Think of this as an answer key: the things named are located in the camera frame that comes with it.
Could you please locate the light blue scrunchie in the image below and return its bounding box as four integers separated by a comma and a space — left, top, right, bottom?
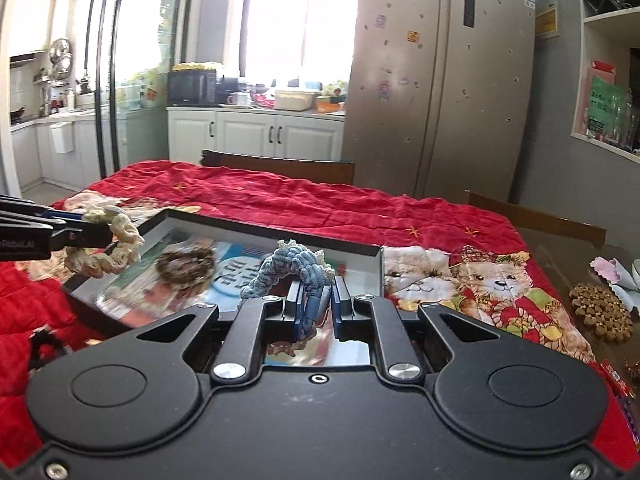
240, 240, 335, 341

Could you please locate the brown patterned scrunchie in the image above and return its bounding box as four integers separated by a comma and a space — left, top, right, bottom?
156, 246, 216, 288

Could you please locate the red bear print quilt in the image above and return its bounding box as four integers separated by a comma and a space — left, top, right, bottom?
0, 159, 640, 470

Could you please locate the black shallow box tray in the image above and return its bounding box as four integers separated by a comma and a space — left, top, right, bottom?
63, 209, 383, 335

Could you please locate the dark wooden chair left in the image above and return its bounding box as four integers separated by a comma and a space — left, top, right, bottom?
200, 150, 355, 185

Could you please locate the white kitchen cabinet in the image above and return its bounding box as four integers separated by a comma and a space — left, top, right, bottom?
168, 106, 344, 164

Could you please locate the white plastic container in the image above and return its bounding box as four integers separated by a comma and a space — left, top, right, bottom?
273, 88, 318, 112

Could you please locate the white mug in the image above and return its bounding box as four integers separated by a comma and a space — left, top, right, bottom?
227, 91, 253, 107

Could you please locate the black microwave oven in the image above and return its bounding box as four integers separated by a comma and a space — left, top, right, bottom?
167, 70, 217, 107

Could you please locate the silver double door refrigerator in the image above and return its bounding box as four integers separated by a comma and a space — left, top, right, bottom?
342, 0, 536, 202

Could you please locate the black framed glass door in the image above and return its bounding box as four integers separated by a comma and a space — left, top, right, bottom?
85, 0, 191, 178

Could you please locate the brown beaded trivet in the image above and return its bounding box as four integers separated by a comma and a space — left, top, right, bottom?
570, 284, 634, 344

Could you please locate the pink paper wrapper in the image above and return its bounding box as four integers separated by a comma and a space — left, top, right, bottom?
590, 257, 634, 288

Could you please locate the green paper sign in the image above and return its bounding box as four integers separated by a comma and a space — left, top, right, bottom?
587, 76, 627, 143

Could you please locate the black white hair tie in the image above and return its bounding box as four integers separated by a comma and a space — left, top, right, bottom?
26, 328, 66, 374

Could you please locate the white wall shelf unit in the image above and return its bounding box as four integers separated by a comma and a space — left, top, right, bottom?
572, 0, 639, 164

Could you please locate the yellow wall sign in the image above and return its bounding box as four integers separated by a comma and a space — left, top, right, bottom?
535, 1, 560, 40

